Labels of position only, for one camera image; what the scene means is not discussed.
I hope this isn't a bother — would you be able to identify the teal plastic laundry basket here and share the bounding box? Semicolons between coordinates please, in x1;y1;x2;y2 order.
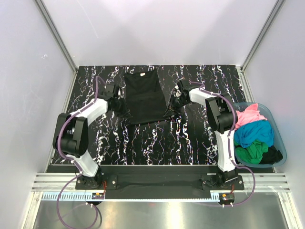
234;103;287;168

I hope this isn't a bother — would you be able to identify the black t shirt in basket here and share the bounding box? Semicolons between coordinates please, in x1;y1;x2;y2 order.
259;146;283;165

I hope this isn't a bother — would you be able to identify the aluminium frame post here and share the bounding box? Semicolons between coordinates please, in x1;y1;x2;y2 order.
240;0;285;73
33;0;78;73

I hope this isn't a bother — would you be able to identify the green t shirt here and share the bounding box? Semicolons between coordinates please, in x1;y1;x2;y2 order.
234;140;269;165

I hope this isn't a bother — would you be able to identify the left aluminium frame post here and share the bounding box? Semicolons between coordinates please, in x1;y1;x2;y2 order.
33;0;78;73

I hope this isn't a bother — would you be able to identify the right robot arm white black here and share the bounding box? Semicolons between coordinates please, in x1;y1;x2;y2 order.
163;80;238;187

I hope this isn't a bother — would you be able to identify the black t shirt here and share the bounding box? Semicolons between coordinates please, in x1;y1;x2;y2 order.
124;70;167;125
259;146;283;165

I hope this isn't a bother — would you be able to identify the pink t shirt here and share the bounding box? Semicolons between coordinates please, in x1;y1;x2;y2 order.
235;103;267;130

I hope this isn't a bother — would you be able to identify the right aluminium frame post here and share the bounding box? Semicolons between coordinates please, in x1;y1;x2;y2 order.
240;0;285;73

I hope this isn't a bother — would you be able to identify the white slotted cable duct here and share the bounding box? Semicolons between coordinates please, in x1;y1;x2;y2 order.
42;193;221;202

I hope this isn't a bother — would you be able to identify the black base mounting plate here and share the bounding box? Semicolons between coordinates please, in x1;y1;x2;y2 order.
76;165;244;201

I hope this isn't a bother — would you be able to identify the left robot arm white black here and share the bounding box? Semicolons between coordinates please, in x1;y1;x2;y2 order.
52;84;132;189

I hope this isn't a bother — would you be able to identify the aluminium rail profile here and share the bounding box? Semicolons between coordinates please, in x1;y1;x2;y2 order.
32;174;290;191

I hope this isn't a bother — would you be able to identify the blue t shirt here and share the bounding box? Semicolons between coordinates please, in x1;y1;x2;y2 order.
234;120;274;148

